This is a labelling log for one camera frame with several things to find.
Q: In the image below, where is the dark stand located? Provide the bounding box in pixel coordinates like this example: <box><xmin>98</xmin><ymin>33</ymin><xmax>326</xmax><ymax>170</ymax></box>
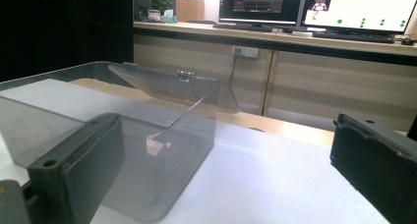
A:
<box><xmin>406</xmin><ymin>114</ymin><xmax>417</xmax><ymax>141</ymax></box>

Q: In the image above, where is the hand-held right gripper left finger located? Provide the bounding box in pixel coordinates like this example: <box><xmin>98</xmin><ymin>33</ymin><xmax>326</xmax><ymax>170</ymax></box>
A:
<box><xmin>27</xmin><ymin>112</ymin><xmax>126</xmax><ymax>224</ymax></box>

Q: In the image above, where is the long wooden counter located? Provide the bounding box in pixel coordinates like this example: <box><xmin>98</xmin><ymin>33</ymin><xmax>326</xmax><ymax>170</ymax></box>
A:
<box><xmin>132</xmin><ymin>21</ymin><xmax>417</xmax><ymax>133</ymax></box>

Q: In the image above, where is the white wall socket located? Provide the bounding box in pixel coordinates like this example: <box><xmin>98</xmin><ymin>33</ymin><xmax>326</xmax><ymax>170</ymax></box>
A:
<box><xmin>231</xmin><ymin>45</ymin><xmax>260</xmax><ymax>59</ymax></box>

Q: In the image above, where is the light blue tissue box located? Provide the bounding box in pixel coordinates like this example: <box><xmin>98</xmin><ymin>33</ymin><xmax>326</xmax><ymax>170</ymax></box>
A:
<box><xmin>160</xmin><ymin>9</ymin><xmax>178</xmax><ymax>24</ymax></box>

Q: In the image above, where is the white-screen computer monitor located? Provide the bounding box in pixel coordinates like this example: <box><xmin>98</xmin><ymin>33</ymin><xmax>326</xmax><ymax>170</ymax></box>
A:
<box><xmin>299</xmin><ymin>0</ymin><xmax>417</xmax><ymax>33</ymax></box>

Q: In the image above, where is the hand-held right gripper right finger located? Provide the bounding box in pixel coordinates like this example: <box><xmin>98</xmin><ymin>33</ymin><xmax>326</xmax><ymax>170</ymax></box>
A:
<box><xmin>329</xmin><ymin>112</ymin><xmax>417</xmax><ymax>224</ymax></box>

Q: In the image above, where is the dark-screen computer monitor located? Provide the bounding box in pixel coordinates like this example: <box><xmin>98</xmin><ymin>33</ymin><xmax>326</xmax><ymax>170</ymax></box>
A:
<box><xmin>218</xmin><ymin>0</ymin><xmax>305</xmax><ymax>25</ymax></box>

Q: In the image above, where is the black keyboard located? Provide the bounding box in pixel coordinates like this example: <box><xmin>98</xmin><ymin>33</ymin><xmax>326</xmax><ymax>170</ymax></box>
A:
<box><xmin>212</xmin><ymin>22</ymin><xmax>274</xmax><ymax>33</ymax></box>
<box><xmin>312</xmin><ymin>30</ymin><xmax>396</xmax><ymax>44</ymax></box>

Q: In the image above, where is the transparent grey lidded plastic box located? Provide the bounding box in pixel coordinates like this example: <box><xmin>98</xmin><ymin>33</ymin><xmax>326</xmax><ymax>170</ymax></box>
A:
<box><xmin>0</xmin><ymin>60</ymin><xmax>241</xmax><ymax>224</ymax></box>

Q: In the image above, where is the black computer mouse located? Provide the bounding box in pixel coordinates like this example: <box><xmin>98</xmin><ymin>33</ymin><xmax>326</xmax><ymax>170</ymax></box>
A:
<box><xmin>400</xmin><ymin>36</ymin><xmax>417</xmax><ymax>47</ymax></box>

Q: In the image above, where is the black curtain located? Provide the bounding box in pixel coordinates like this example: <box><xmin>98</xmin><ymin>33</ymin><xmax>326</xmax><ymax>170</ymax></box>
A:
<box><xmin>0</xmin><ymin>0</ymin><xmax>135</xmax><ymax>83</ymax></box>

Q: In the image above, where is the brown cardboard box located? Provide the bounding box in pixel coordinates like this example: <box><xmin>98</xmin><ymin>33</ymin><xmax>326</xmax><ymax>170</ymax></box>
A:
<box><xmin>175</xmin><ymin>0</ymin><xmax>206</xmax><ymax>23</ymax></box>

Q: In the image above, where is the black power cable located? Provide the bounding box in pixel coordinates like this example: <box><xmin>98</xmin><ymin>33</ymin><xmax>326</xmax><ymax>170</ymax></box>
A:
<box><xmin>227</xmin><ymin>51</ymin><xmax>239</xmax><ymax>87</ymax></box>

